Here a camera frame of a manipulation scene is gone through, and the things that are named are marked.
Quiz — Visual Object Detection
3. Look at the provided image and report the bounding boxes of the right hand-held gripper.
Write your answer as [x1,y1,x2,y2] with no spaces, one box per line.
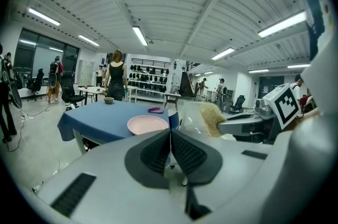
[216,82,302,145]

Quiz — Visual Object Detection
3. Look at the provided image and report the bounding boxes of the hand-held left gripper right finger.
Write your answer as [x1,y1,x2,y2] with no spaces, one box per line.
[171,129,277,224]

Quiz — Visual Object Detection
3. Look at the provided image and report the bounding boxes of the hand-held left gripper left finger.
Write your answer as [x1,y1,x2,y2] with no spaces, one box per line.
[34,129,191,224]

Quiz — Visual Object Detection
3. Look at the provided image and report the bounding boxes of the yellow sponge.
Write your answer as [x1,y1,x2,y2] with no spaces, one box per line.
[200,102,227,138]

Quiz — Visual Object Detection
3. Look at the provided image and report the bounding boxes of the big pink plate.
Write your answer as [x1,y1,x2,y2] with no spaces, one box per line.
[127,115,170,136]

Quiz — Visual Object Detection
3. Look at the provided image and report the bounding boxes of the person's right forearm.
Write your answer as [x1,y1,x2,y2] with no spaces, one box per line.
[290,109,320,129]

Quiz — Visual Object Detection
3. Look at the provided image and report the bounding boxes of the black office chair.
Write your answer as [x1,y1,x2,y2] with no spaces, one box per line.
[229,95,246,115]
[61,71,86,110]
[26,68,45,101]

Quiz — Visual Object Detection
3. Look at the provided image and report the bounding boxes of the blue tablecloth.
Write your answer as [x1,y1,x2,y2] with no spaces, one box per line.
[57,100,180,148]

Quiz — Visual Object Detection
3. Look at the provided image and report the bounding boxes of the small dark table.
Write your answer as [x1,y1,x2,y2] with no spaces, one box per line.
[163,92,182,112]

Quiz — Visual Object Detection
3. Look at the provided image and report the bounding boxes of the dark staircase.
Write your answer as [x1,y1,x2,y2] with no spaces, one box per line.
[179,61,202,98]

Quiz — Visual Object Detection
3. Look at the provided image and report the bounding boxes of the white work table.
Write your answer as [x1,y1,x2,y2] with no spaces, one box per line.
[76,85,106,106]
[124,85,139,104]

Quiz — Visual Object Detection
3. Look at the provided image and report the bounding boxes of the rack of black helmets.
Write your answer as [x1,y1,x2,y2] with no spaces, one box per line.
[128,58,171,102]

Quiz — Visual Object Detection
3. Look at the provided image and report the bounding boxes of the person's white trousers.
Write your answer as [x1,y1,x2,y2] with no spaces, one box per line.
[300,32,338,119]

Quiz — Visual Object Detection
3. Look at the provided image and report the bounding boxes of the grey locker cabinet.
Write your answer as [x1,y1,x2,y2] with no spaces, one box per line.
[76,59,95,86]

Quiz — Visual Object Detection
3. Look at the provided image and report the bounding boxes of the person's black top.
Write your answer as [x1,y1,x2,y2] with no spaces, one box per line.
[302,0,335,61]

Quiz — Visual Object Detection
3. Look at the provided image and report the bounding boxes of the large dark window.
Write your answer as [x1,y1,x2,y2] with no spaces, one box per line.
[13,28,80,80]

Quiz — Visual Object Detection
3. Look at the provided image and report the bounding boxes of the white table frame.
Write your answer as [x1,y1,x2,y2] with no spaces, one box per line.
[72,128,106,155]

